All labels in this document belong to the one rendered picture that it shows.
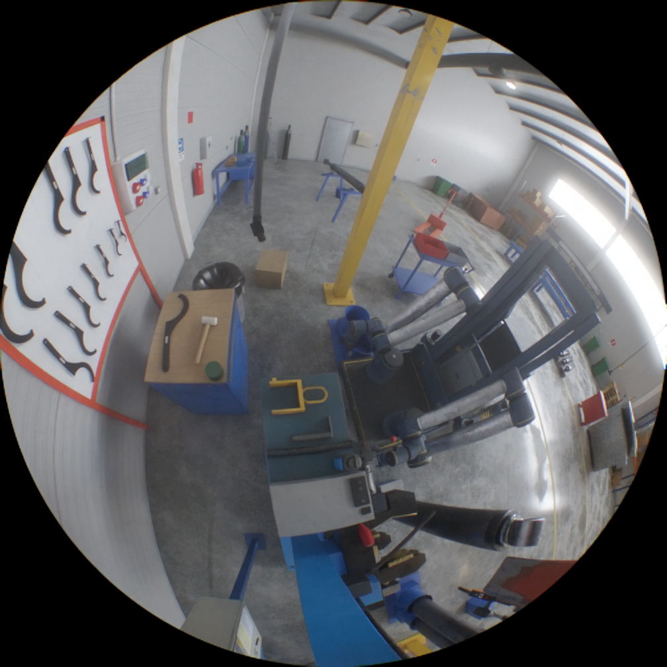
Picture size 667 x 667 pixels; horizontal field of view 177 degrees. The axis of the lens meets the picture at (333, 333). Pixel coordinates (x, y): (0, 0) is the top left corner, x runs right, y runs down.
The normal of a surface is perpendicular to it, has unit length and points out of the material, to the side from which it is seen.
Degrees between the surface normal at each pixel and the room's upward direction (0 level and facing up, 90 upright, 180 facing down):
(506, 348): 90
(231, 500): 0
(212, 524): 0
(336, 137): 90
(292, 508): 0
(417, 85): 90
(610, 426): 90
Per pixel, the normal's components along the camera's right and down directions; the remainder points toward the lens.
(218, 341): 0.22, -0.53
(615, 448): -0.97, -0.04
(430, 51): 0.17, 0.85
